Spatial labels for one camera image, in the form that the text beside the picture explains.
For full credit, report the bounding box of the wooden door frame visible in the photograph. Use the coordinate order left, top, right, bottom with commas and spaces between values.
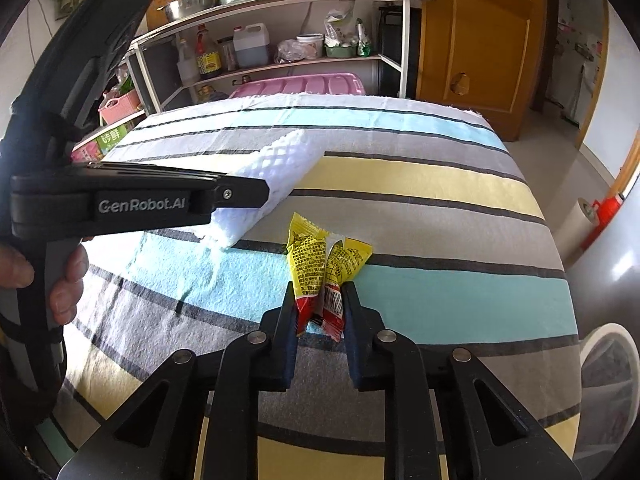
611, 130, 640, 202

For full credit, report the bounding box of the red plastic container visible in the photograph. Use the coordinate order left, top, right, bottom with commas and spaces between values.
589, 191, 626, 228

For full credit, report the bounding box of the black appliance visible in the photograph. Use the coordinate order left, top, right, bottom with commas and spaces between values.
377, 6, 407, 98

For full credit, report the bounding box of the clear glass bottle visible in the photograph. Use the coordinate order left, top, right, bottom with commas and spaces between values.
176, 39, 201, 87

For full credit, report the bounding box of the clear plastic bag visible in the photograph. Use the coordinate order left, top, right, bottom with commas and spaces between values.
275, 39, 313, 65

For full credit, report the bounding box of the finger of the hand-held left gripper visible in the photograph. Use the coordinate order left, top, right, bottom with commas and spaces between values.
72, 161, 271, 211

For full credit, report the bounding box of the wooden door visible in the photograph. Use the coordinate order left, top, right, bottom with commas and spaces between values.
415, 0, 551, 142

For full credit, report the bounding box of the white foam fruit net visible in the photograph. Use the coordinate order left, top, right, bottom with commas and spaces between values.
232, 129, 323, 201

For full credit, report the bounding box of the green basket with bags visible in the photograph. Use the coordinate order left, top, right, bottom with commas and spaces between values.
324, 10, 373, 58

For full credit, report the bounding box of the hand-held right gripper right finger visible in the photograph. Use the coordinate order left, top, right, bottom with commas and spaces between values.
341, 281, 583, 480

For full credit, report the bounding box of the pink plastic basket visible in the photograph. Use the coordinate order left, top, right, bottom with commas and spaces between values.
97, 89, 142, 126

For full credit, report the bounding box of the white plastic tub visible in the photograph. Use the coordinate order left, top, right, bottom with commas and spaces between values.
296, 33, 325, 59

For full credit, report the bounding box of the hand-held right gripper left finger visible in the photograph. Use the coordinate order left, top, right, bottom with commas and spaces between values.
57, 280, 301, 480

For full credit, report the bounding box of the striped tablecloth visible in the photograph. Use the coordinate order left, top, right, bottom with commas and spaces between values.
35, 94, 583, 480

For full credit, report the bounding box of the plastic jug dark liquid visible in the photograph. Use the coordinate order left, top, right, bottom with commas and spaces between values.
232, 22, 271, 68

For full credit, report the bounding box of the steel mixing bowl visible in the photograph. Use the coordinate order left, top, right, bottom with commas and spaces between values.
157, 0, 221, 23

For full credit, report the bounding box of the white paper roll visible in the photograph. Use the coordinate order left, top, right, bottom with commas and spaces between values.
557, 197, 601, 263

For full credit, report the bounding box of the red label sauce bottle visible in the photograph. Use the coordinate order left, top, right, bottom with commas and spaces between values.
195, 25, 223, 80

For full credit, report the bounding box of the dark glass jar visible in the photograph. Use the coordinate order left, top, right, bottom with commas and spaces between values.
217, 37, 238, 72

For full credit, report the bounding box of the yellow red sauce packet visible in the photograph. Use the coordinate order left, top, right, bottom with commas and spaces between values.
286, 211, 329, 337
320, 238, 374, 343

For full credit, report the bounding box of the pink storage box lid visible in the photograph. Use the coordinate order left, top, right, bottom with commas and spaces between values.
231, 72, 368, 97

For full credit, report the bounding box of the person's left hand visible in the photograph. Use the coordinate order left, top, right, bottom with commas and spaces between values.
0, 246, 90, 328

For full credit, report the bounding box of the printed cardboard box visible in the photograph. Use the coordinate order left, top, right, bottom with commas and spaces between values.
71, 110, 147, 163

